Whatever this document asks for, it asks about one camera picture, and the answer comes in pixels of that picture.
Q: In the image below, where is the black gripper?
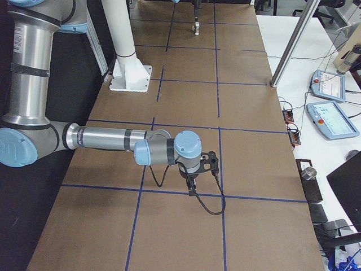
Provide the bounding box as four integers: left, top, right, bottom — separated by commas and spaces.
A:
192, 0, 201, 14
180, 171, 198, 196

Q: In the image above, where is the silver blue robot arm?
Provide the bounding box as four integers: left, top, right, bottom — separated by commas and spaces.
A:
1, 1, 203, 195

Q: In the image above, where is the brown paper table cover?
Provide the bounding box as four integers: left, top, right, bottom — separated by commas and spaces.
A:
28, 1, 324, 270

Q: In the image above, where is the black orange connector block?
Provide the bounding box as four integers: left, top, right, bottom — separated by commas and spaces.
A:
287, 123, 301, 148
282, 104, 294, 124

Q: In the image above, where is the steel cylinder weight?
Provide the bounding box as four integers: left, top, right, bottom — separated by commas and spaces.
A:
301, 167, 317, 181

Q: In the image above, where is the near teach pendant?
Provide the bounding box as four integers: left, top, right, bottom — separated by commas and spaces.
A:
306, 101, 360, 140

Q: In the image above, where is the teach pendant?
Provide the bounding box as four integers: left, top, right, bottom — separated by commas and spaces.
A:
306, 101, 360, 140
310, 69, 346, 103

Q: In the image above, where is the far teach pendant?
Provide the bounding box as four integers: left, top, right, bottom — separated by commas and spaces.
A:
310, 69, 346, 103

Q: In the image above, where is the white camera pole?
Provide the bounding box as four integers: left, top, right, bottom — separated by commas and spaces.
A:
102, 0, 136, 58

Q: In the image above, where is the white mount base plate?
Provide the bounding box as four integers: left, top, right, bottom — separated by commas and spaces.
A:
109, 58, 152, 93

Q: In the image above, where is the aluminium frame post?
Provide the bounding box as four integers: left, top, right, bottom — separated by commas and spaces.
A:
270, 0, 320, 88

